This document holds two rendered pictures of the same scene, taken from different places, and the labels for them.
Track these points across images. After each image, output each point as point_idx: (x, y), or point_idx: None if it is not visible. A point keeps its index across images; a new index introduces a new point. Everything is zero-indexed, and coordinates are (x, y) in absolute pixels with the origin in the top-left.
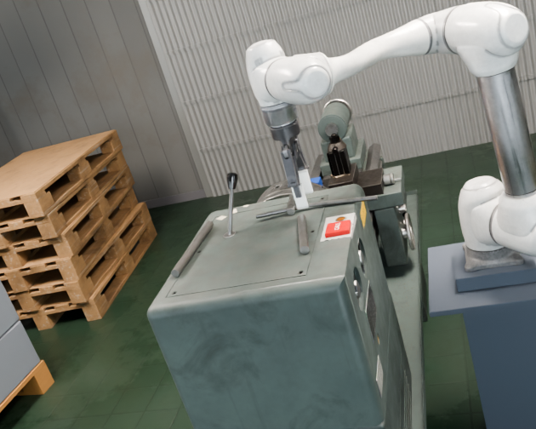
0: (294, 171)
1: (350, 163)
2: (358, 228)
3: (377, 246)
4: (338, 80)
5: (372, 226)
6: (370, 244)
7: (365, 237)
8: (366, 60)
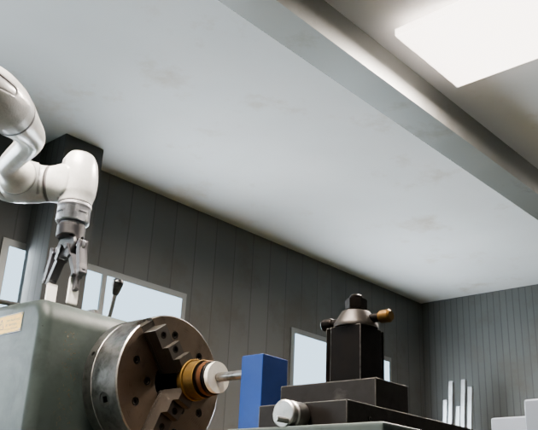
0: (45, 269)
1: (355, 368)
2: None
3: (22, 387)
4: (2, 179)
5: (26, 357)
6: (1, 363)
7: None
8: (1, 157)
